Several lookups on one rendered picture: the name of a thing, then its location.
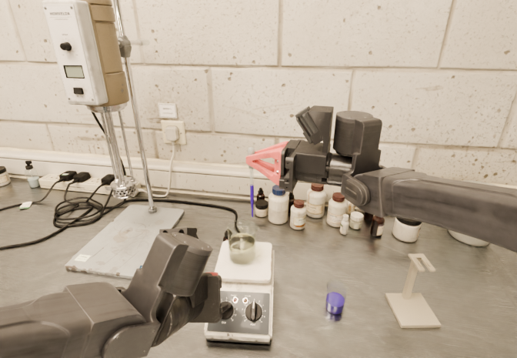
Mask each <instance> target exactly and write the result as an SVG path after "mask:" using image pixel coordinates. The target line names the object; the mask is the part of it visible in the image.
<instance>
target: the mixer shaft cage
mask: <svg viewBox="0 0 517 358"><path fill-rule="evenodd" d="M100 114H101V117H102V124H103V128H104V131H105V137H106V141H107V145H108V151H109V155H110V159H111V162H112V168H113V172H114V176H115V179H114V181H113V182H112V183H111V184H110V186H111V189H113V196H114V197H115V198H117V199H126V198H129V197H132V196H134V195H136V194H137V193H138V189H137V183H138V182H137V179H136V178H134V176H133V172H132V164H131V160H130V156H129V152H128V144H127V140H126V136H125V129H124V125H123V120H122V113H121V110H120V111H118V116H119V120H120V124H121V128H122V135H123V139H124V143H125V151H126V155H127V160H128V167H129V171H130V175H131V177H124V173H123V169H122V162H121V158H120V155H119V150H118V143H117V139H116V136H115V129H114V125H113V124H114V123H113V119H112V113H111V112H106V113H100ZM104 114H105V117H104ZM105 121H106V124H105ZM106 125H107V127H106ZM107 128H108V131H107ZM108 135H109V137H108ZM109 139H110V141H109ZM110 142H111V145H110ZM111 146H112V148H111ZM112 153H113V155H112ZM113 156H114V158H113ZM114 160H115V162H114ZM115 167H116V169H115ZM116 170H117V173H116ZM117 174H118V176H117Z"/></svg>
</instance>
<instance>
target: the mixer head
mask: <svg viewBox="0 0 517 358"><path fill-rule="evenodd" d="M42 7H43V11H44V13H45V19H46V22H47V25H48V30H49V34H50V36H51V40H52V45H53V49H54V51H55V57H56V60H57V63H58V68H59V71H60V74H61V77H62V83H63V86H64V89H65V94H66V98H67V100H68V103H69V104H70V105H86V107H87V109H88V110H91V112H97V113H106V112H117V111H120V110H123V109H124V108H125V107H126V106H127V105H128V103H127V102H128V101H129V94H128V86H127V82H126V77H125V72H124V71H123V67H122V59H121V54H120V50H119V45H118V37H117V33H116V28H115V23H114V22H115V13H114V8H113V7H112V0H43V1H42Z"/></svg>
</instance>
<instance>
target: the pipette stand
mask: <svg viewBox="0 0 517 358"><path fill-rule="evenodd" d="M408 256H409V258H410V260H411V263H410V267H409V271H408V275H407V278H406V281H405V286H404V289H403V292H402V293H386V294H385V297H386V299H387V300H388V302H389V305H390V306H391V308H392V311H393V313H394V314H395V317H396V319H397V320H398V322H399V325H400V327H401V328H436V327H441V323H440V322H439V321H438V319H437V318H436V316H435V314H434V313H433V312H432V310H431V308H430V307H429V305H428V303H427V302H426V301H425V299H424V297H423V296H422V294H421V293H412V288H413V286H414V282H415V278H416V275H417V272H418V271H419V272H425V269H424V268H423V266H422V264H421V263H420V261H422V262H423V263H424V264H425V266H426V267H427V269H428V270H429V272H435V268H434V267H433V265H432V264H431V263H430V262H429V261H428V259H427V258H426V257H425V255H424V254H408Z"/></svg>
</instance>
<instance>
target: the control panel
mask: <svg viewBox="0 0 517 358"><path fill-rule="evenodd" d="M220 294H221V303H222V302H229V303H231V304H232V307H233V314H232V316H231V317H230V318H229V319H227V320H220V321H218V322H217V323H208V327H207V331H212V332H224V333H248V334H262V335H268V334H269V306H270V293H250V292H236V291H221V290H220ZM234 298H237V302H234V301H233V299H234ZM243 299H247V300H248V301H247V303H244V302H243ZM253 301H255V302H256V303H257V304H259V305H260V307H261V309H262V316H261V318H260V319H259V320H257V321H255V322H252V321H250V320H248V318H247V317H246V315H245V310H246V308H247V306H248V305H249V304H251V303H252V302H253Z"/></svg>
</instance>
